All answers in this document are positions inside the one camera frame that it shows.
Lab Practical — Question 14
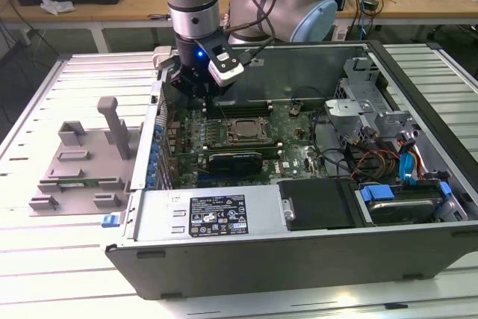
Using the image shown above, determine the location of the silver CPU chip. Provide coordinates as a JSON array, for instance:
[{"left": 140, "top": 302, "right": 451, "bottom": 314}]
[{"left": 235, "top": 120, "right": 261, "bottom": 137}]

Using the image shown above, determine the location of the metal socket cover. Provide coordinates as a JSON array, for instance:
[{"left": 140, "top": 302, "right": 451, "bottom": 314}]
[{"left": 226, "top": 117, "right": 270, "bottom": 144}]

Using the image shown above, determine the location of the CPU socket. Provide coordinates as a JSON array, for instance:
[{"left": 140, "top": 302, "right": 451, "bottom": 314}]
[{"left": 222, "top": 115, "right": 272, "bottom": 145}]

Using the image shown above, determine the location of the pale grey case latch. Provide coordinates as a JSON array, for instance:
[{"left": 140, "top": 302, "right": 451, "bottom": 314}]
[{"left": 152, "top": 45, "right": 179, "bottom": 72}]

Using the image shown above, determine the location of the black RAM slot bank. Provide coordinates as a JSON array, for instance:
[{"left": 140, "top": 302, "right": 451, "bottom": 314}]
[
  {"left": 212, "top": 100, "right": 282, "bottom": 119},
  {"left": 204, "top": 139, "right": 284, "bottom": 159}
]

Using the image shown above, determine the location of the wooden desk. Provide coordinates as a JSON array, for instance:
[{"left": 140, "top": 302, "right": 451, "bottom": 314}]
[{"left": 0, "top": 0, "right": 478, "bottom": 55}]

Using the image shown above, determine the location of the black graphics card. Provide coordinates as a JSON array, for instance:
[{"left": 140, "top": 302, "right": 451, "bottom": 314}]
[{"left": 207, "top": 150, "right": 264, "bottom": 177}]

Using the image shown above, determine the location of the green motherboard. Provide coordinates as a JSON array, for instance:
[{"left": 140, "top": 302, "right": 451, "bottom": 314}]
[{"left": 166, "top": 100, "right": 326, "bottom": 188}]

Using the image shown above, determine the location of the grey parts rack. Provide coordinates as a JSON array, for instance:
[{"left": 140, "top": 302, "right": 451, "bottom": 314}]
[{"left": 28, "top": 96, "right": 145, "bottom": 217}]

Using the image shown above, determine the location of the crumpled white plastic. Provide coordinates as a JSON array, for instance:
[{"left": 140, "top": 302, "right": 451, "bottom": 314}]
[{"left": 39, "top": 0, "right": 76, "bottom": 16}]

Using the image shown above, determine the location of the silver power supply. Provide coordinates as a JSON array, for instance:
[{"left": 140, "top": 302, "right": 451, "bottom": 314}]
[{"left": 132, "top": 183, "right": 287, "bottom": 242}]

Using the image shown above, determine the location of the green RAM stick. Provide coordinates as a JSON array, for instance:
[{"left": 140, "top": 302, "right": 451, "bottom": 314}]
[{"left": 55, "top": 179, "right": 102, "bottom": 188}]

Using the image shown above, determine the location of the metal drive cage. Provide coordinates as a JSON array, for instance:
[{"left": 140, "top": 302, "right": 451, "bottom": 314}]
[{"left": 323, "top": 56, "right": 416, "bottom": 148}]

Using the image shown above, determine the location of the black drive bay cover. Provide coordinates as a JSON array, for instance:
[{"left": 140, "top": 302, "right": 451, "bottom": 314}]
[{"left": 278, "top": 179, "right": 360, "bottom": 232}]

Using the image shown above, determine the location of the open grey PC case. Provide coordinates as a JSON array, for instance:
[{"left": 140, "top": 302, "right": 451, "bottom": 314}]
[{"left": 105, "top": 39, "right": 478, "bottom": 300}]

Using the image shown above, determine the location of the hard disk in blue carrier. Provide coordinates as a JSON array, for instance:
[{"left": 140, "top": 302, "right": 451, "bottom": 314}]
[{"left": 357, "top": 180, "right": 453, "bottom": 227}]

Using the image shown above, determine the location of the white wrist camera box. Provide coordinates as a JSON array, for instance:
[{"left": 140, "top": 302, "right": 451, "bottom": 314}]
[{"left": 193, "top": 33, "right": 246, "bottom": 85}]

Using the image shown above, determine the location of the black camera cable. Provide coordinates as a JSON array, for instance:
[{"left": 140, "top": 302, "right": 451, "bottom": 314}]
[{"left": 231, "top": 0, "right": 283, "bottom": 69}]

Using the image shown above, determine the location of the red yellow black wire bundle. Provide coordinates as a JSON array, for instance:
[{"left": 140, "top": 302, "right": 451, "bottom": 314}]
[{"left": 350, "top": 146, "right": 400, "bottom": 182}]

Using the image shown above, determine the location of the blue flat wire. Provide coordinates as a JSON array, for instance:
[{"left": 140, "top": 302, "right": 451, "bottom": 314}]
[{"left": 398, "top": 146, "right": 418, "bottom": 186}]

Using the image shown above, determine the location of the orange flat wire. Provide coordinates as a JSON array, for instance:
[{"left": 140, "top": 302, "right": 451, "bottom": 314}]
[{"left": 415, "top": 149, "right": 427, "bottom": 182}]

